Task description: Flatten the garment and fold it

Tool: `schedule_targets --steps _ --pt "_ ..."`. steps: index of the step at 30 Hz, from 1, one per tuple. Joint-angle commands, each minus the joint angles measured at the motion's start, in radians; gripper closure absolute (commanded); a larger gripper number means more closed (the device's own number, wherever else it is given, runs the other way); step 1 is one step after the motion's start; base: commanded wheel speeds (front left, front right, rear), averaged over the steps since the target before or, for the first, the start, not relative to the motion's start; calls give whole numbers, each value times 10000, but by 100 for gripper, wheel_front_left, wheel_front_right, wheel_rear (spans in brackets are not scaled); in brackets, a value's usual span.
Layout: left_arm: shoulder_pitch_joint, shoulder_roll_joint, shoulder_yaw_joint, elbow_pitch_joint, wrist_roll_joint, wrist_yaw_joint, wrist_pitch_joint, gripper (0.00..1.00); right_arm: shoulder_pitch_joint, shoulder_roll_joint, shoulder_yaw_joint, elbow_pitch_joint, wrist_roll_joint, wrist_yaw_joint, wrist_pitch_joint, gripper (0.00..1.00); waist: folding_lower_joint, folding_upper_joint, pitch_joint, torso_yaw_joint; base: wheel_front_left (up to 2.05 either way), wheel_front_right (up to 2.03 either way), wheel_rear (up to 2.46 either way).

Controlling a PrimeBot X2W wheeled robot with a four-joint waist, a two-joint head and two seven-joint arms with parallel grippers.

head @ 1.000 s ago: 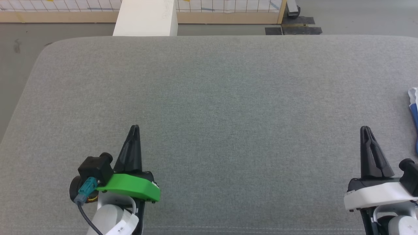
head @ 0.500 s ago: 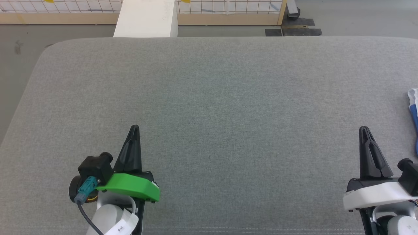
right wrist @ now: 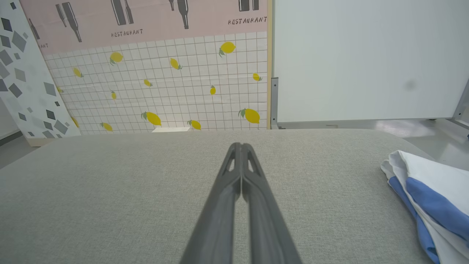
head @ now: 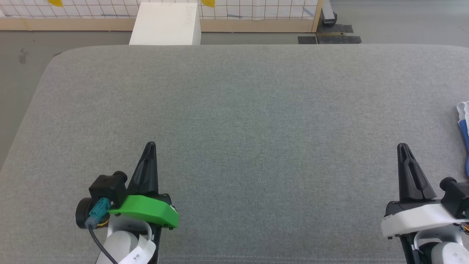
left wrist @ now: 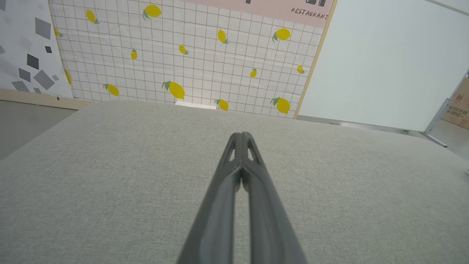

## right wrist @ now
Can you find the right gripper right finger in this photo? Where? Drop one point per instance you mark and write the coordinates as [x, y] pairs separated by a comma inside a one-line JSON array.
[[267, 227]]

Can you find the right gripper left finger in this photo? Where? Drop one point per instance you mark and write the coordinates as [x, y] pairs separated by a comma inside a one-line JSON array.
[[218, 223]]

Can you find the blue and white shirt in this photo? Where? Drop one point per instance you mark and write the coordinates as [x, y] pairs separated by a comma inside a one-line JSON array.
[[436, 198]]

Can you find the grey fabric sofa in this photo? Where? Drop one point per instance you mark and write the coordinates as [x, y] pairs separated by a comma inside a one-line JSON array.
[[110, 201]]

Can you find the grey terrazzo pattern panel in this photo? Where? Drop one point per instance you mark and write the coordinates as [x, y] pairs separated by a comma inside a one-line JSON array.
[[25, 91]]

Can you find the lemon grid wall panel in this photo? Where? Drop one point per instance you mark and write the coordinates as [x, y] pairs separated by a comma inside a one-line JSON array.
[[165, 73]]

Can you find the white board with metal frame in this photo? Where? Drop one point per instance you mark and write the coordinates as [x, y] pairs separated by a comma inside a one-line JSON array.
[[366, 62]]

